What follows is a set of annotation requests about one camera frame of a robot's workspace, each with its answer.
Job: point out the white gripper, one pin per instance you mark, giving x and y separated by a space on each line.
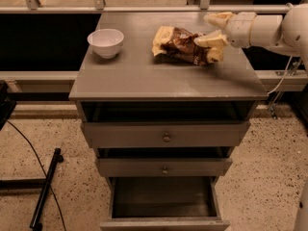
240 29

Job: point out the brown chip bag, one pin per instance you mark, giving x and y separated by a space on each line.
178 43

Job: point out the white ceramic bowl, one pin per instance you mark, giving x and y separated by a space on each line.
106 43

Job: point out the grey middle drawer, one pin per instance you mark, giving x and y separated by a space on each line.
155 167

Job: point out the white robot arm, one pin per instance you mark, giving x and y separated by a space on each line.
281 34

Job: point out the black floor stand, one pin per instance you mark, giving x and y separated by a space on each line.
44 184

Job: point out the grey bottom drawer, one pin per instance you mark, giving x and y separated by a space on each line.
164 204

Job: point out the upper metal rail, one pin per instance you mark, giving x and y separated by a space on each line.
194 8

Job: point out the grey drawer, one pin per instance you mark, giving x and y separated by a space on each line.
155 167
158 134
164 204

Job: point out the metal bracket stand right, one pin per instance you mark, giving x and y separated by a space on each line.
290 70

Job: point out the grey top drawer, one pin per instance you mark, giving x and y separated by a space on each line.
158 134

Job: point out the black equipment at left edge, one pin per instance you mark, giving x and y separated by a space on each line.
7 104

